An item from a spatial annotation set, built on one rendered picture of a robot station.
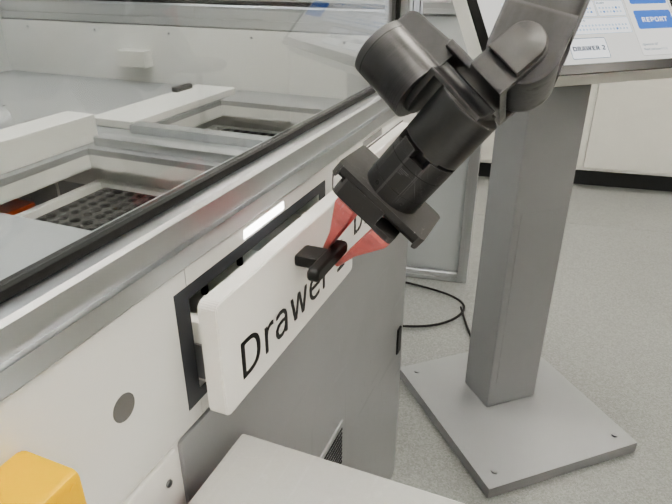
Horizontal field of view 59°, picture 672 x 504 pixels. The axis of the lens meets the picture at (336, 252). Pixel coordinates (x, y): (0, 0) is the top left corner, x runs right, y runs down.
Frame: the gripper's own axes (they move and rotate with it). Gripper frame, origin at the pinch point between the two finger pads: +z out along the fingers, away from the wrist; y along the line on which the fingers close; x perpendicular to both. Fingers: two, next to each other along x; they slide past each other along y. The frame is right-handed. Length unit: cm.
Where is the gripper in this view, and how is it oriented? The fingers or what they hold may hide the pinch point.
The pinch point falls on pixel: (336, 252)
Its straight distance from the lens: 59.2
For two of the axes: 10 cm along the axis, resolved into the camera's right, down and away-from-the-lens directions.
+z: -5.7, 6.2, 5.4
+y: -7.3, -6.8, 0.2
